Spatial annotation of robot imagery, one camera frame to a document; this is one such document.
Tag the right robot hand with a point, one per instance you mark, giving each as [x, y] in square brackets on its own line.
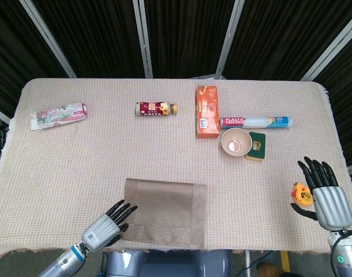
[331, 205]

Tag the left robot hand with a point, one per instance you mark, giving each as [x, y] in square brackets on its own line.
[102, 231]

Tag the brown woven placemat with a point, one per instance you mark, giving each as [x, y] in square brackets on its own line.
[167, 210]

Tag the light brown bowl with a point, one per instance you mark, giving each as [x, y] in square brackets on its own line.
[236, 141]

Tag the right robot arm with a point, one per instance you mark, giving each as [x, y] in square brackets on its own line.
[347, 256]

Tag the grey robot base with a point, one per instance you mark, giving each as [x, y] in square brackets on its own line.
[164, 264]

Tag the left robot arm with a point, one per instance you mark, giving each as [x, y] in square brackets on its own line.
[65, 262]

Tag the yellow toy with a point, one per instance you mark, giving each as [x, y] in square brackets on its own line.
[301, 196]

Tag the yellow floor strip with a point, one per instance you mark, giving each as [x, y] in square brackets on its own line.
[284, 259]

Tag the beige woven tablecloth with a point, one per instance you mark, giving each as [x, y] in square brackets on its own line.
[106, 150]

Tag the green yellow sponge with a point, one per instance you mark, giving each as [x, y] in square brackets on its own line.
[259, 147]

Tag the white table leg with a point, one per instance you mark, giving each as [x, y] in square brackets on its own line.
[247, 259]

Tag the plastic food wrap roll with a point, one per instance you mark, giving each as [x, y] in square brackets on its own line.
[256, 122]

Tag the dark screen panel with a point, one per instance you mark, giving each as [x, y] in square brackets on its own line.
[346, 86]
[8, 43]
[92, 37]
[187, 37]
[280, 37]

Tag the pink floral box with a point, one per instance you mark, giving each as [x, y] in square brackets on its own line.
[59, 115]

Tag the Costa coffee bottle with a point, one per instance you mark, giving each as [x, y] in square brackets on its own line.
[153, 109]

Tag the orange cardboard box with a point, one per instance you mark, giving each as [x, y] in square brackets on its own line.
[208, 112]

